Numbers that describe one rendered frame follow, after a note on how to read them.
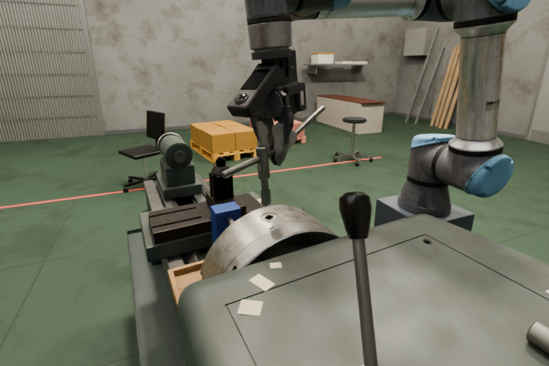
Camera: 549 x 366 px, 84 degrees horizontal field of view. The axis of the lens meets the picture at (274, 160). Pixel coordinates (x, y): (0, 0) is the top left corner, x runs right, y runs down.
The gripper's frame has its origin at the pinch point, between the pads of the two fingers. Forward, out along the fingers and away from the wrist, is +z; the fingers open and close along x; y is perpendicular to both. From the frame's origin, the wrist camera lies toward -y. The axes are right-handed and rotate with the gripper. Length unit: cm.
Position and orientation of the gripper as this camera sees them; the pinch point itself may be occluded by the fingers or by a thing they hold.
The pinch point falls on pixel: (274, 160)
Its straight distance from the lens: 59.7
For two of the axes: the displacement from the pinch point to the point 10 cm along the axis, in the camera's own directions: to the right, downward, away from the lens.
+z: 0.9, 9.4, 3.4
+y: 6.0, -3.2, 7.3
